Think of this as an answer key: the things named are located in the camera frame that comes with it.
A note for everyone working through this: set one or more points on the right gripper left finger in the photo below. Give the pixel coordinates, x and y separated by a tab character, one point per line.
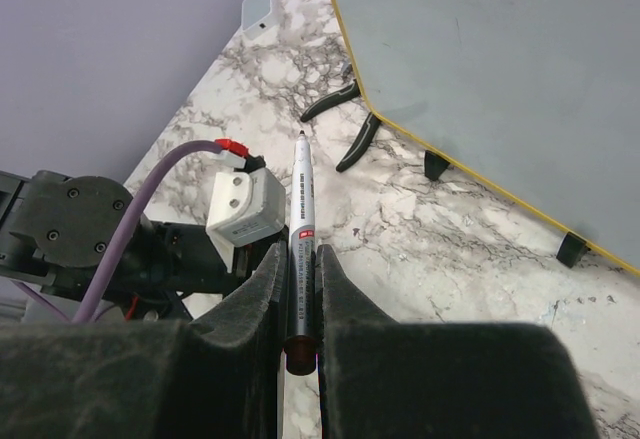
220	376

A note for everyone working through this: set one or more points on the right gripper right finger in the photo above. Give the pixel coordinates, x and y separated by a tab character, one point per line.
380	378

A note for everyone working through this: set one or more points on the white marker pen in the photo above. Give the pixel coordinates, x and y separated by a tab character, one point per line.
300	343

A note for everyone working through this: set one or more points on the yellow framed whiteboard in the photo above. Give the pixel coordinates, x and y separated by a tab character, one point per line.
537	98

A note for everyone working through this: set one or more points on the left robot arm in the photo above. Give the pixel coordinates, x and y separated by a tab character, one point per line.
55	231

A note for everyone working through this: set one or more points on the white square device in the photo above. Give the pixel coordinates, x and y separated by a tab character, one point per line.
258	16

